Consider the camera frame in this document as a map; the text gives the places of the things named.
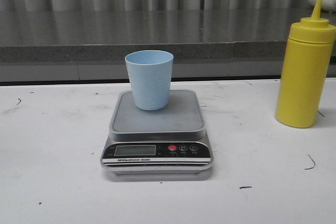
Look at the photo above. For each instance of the light blue plastic cup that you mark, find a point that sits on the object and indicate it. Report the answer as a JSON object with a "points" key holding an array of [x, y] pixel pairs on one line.
{"points": [[150, 73]]}

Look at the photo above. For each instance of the yellow squeeze bottle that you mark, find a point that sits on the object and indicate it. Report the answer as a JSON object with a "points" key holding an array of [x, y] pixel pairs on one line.
{"points": [[307, 56]]}

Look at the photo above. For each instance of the silver electronic kitchen scale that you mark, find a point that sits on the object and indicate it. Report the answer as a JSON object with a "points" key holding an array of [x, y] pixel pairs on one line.
{"points": [[170, 143]]}

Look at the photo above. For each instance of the grey stone counter shelf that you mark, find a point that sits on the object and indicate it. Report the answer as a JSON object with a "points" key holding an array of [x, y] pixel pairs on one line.
{"points": [[90, 46]]}

